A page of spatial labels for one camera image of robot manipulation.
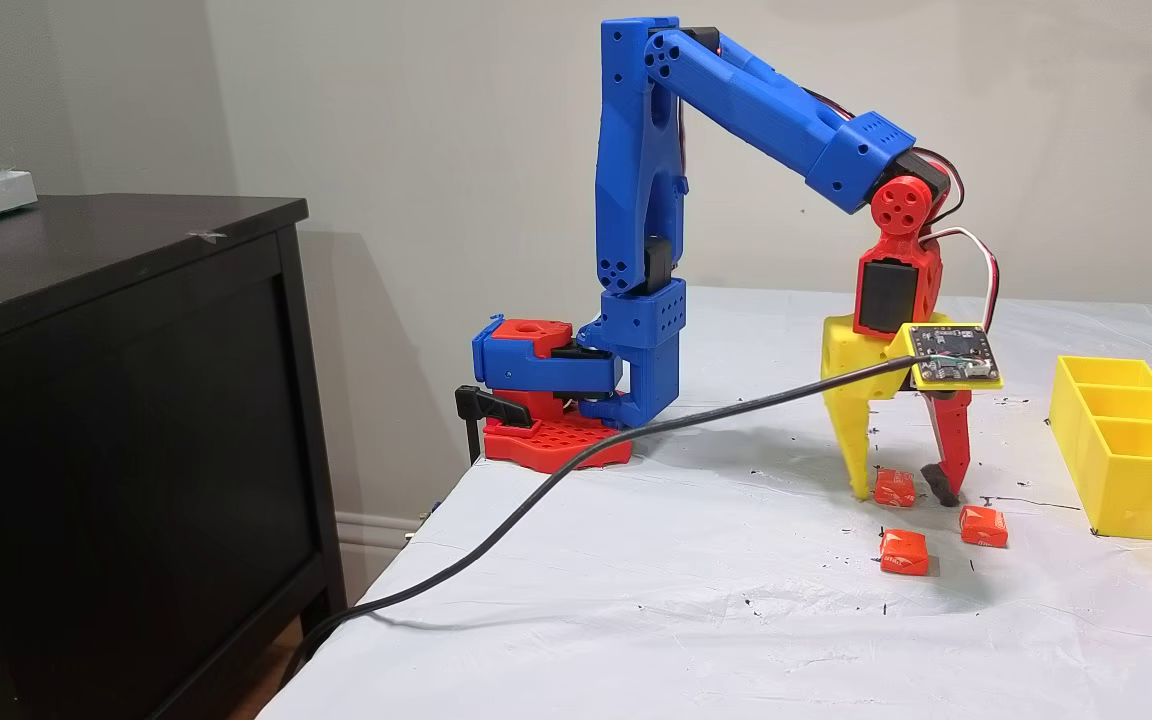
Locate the camera board on yellow mount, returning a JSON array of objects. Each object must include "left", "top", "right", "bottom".
[{"left": 886, "top": 322, "right": 1004, "bottom": 391}]

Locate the black table clamp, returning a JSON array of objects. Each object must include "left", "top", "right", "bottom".
[{"left": 454, "top": 385, "right": 537, "bottom": 466}]

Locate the white baseboard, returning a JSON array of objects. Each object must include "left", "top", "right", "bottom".
[{"left": 334, "top": 510, "right": 437, "bottom": 561}]

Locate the black wooden cabinet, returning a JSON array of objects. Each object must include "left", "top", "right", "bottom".
[{"left": 0, "top": 193, "right": 347, "bottom": 720}]

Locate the red white black servo wire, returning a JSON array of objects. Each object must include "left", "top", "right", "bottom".
[
  {"left": 911, "top": 148, "right": 967, "bottom": 229},
  {"left": 921, "top": 227, "right": 1000, "bottom": 336}
]

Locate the thick black USB cable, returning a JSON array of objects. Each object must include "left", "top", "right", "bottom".
[{"left": 278, "top": 358, "right": 927, "bottom": 693}]

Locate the white plastic table cover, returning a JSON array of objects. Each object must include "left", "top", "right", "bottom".
[{"left": 256, "top": 285, "right": 1152, "bottom": 720}]

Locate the yellow three-compartment box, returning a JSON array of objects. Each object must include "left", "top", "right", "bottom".
[{"left": 1049, "top": 355, "right": 1152, "bottom": 544}]

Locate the orange Starburst candy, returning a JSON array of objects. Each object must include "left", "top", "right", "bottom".
[
  {"left": 959, "top": 506, "right": 1009, "bottom": 549},
  {"left": 880, "top": 529, "right": 930, "bottom": 577},
  {"left": 873, "top": 468, "right": 918, "bottom": 508}
]

